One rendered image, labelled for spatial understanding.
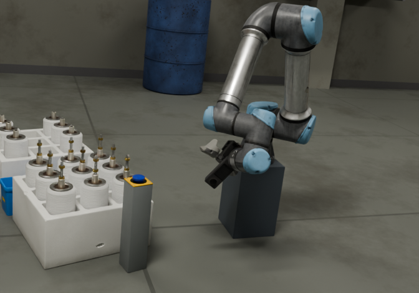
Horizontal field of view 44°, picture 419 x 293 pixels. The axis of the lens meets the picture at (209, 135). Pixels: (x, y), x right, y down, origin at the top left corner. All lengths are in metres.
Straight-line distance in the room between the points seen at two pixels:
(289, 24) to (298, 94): 0.27
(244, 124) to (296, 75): 0.34
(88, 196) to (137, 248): 0.24
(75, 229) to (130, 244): 0.19
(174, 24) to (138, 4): 0.66
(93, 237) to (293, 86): 0.86
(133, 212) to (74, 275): 0.28
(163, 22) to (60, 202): 2.72
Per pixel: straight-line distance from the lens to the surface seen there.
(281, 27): 1.71
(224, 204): 2.14
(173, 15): 4.24
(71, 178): 1.91
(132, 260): 1.78
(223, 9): 5.02
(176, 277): 1.79
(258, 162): 1.51
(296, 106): 1.87
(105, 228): 1.83
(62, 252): 1.81
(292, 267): 1.95
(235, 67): 1.65
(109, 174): 1.94
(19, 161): 2.24
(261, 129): 1.53
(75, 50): 4.78
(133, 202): 1.67
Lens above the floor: 0.96
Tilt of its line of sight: 17 degrees down
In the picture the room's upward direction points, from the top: 6 degrees clockwise
